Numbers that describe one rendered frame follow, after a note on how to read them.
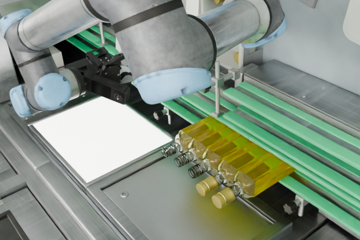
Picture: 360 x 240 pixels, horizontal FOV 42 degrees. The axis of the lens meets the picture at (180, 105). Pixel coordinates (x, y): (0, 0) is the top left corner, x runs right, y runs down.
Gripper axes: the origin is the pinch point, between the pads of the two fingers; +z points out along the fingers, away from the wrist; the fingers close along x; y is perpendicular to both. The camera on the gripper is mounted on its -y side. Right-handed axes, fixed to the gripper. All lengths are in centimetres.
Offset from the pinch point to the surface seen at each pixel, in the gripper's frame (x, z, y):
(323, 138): -5.8, 15.3, -47.1
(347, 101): -6, 30, -43
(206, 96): 15.4, 18.1, -7.6
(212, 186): 10.9, -4.1, -35.9
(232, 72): 0.8, 18.8, -14.4
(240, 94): 1.2, 15.0, -22.0
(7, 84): 47, -19, 60
